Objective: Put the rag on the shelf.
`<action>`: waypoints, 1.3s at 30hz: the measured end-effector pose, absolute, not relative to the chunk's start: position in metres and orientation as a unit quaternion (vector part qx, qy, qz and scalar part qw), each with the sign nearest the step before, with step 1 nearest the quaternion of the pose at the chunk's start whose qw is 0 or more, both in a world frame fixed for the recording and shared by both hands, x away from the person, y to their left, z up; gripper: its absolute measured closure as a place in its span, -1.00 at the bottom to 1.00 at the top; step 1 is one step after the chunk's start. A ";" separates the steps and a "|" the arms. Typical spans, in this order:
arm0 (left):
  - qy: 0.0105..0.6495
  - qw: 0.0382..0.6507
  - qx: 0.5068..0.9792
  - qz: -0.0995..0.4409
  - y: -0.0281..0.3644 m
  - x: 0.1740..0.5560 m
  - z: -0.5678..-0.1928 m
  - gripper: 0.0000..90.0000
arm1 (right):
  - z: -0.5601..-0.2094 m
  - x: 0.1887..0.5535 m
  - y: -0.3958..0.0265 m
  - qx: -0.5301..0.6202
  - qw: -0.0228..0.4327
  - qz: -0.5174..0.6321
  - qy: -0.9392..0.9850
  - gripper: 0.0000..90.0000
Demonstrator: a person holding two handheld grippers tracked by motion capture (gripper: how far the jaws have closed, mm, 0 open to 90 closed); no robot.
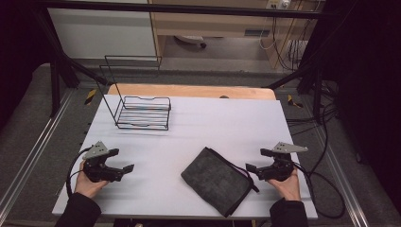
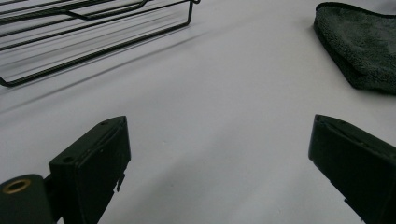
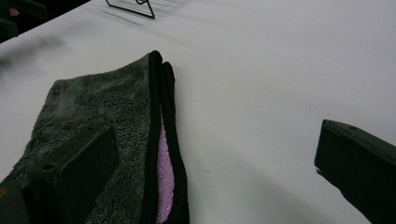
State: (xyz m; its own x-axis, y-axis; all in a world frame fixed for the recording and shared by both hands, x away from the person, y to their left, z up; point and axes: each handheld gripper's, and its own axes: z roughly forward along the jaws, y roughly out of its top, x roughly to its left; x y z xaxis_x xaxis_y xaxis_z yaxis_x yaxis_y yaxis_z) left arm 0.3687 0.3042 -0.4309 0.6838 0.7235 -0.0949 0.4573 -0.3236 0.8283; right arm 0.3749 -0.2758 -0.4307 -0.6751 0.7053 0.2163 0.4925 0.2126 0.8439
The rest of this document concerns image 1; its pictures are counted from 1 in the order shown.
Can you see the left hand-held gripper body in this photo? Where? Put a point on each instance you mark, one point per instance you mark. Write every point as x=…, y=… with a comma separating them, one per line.
x=96, y=171

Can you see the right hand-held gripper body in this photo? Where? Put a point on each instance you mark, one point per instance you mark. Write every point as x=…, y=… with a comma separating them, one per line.
x=280, y=167

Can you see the dark grey towel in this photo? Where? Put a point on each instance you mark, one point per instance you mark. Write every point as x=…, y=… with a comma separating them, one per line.
x=214, y=181

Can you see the person's left hand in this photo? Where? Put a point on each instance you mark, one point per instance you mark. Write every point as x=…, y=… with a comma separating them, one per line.
x=86, y=186

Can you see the person's right hand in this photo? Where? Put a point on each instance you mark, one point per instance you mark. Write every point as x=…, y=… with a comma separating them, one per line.
x=288, y=187

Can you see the yellow black tape piece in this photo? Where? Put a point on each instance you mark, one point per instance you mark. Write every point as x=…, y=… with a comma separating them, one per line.
x=293, y=101
x=90, y=96

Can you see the wooden table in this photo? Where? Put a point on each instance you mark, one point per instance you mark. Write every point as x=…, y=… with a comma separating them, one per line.
x=189, y=91

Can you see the white cabinet panel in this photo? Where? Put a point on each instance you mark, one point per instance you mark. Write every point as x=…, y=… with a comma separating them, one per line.
x=101, y=31

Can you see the white chair base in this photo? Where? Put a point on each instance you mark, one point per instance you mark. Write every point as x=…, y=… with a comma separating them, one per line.
x=190, y=39

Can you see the light wooden desk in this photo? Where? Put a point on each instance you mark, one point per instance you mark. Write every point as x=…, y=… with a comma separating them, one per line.
x=214, y=22

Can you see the white power strip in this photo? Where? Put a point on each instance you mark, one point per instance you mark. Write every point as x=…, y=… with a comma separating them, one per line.
x=277, y=3

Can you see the aluminium floor rail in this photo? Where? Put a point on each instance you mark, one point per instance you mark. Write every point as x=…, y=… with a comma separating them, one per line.
x=343, y=183
x=34, y=154

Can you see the black metal frame strut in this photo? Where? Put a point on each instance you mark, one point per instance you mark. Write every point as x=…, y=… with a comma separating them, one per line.
x=310, y=75
x=56, y=66

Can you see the black metal frame crossbar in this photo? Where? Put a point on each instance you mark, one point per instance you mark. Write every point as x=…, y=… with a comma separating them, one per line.
x=189, y=10

